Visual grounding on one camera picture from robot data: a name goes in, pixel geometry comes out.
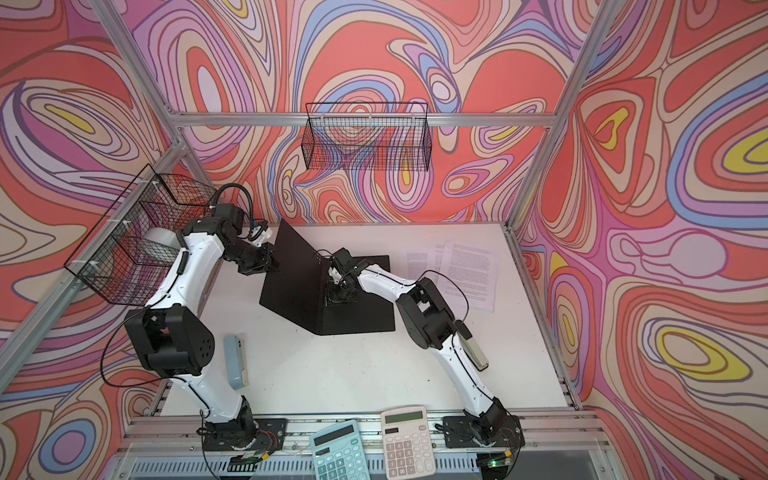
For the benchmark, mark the black wire basket wall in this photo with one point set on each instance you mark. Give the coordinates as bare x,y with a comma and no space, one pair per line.
367,136
109,260

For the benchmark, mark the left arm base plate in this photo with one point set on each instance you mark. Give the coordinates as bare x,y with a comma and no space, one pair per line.
220,444

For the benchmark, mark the black wire basket left wall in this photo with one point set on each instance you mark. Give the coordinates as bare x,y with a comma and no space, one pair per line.
109,260

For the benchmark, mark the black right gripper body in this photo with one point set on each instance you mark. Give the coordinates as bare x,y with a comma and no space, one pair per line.
341,292

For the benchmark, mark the pink white calculator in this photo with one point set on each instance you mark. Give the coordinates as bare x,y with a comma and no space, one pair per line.
407,443

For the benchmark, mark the blue folder with black inside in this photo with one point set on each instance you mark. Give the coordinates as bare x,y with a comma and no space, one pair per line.
302,291

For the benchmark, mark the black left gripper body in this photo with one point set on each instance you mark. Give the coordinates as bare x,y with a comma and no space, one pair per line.
250,258

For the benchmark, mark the white tape roll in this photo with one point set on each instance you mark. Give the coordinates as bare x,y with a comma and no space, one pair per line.
160,240

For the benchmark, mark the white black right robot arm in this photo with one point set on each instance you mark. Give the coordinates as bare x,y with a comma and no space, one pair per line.
432,326

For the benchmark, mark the black wire basket back wall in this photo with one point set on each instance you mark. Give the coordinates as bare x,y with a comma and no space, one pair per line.
367,136

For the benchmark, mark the printed white paper sheet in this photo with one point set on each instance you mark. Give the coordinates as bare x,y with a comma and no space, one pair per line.
474,270

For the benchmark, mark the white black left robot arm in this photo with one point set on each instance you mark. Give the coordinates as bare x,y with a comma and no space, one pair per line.
168,335

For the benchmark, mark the teal calculator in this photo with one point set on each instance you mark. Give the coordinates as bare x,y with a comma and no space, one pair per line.
338,453

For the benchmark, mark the beige black stapler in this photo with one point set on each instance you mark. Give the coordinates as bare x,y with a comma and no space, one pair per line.
471,347

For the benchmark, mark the light blue stapler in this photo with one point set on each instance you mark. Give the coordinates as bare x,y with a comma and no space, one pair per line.
235,361

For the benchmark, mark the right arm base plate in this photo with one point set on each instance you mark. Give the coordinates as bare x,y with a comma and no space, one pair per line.
466,431

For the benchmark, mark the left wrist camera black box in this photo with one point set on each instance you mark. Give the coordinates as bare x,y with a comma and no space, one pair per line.
240,224

